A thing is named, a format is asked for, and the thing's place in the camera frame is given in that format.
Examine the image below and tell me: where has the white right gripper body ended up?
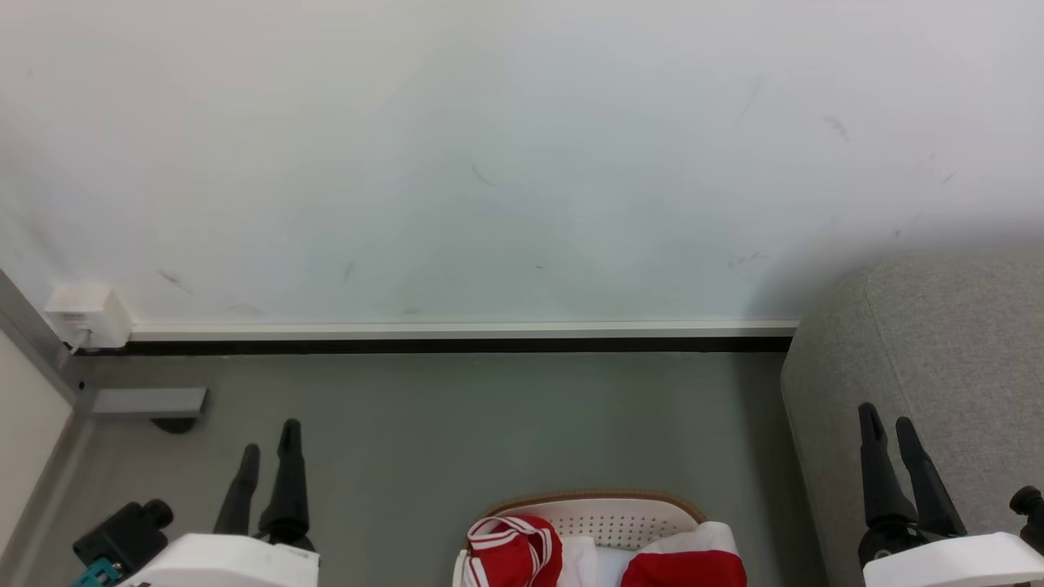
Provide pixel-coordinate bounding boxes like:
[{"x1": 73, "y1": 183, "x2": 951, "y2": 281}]
[{"x1": 856, "y1": 523, "x2": 1044, "y2": 587}]

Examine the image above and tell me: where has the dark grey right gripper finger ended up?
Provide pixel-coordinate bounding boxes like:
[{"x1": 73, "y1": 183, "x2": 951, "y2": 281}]
[
  {"x1": 856, "y1": 403, "x2": 919, "y2": 531},
  {"x1": 895, "y1": 417, "x2": 968, "y2": 539}
]

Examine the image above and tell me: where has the white and black baseboard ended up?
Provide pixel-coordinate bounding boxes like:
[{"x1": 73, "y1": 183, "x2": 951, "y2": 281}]
[{"x1": 82, "y1": 320, "x2": 801, "y2": 356}]

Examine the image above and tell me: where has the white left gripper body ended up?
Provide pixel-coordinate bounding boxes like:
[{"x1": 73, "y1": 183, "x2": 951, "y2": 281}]
[{"x1": 121, "y1": 533, "x2": 321, "y2": 587}]

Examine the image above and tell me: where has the grey metal floor bracket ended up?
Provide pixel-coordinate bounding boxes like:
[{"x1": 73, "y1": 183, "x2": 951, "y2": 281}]
[{"x1": 88, "y1": 387, "x2": 210, "y2": 435}]

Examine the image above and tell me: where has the red and white garment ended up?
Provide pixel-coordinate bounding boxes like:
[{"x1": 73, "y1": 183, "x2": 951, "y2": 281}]
[{"x1": 620, "y1": 521, "x2": 748, "y2": 587}]

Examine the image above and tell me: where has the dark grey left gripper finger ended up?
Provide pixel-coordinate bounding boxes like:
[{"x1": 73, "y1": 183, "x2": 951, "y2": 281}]
[
  {"x1": 214, "y1": 444, "x2": 262, "y2": 536},
  {"x1": 259, "y1": 419, "x2": 316, "y2": 552}
]

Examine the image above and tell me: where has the grey fabric sofa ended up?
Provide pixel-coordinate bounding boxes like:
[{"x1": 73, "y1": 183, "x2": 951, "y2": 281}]
[{"x1": 781, "y1": 254, "x2": 1044, "y2": 587}]

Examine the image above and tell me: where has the white wall socket box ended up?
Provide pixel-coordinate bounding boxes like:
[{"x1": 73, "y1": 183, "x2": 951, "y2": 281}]
[{"x1": 44, "y1": 283, "x2": 134, "y2": 352}]

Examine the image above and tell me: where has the white laundry basket brown rim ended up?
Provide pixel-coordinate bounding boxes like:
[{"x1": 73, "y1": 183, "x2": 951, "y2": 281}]
[{"x1": 453, "y1": 489, "x2": 709, "y2": 587}]

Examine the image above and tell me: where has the grey metal frame post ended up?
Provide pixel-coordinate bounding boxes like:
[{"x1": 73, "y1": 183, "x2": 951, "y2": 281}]
[{"x1": 0, "y1": 267, "x2": 92, "y2": 415}]

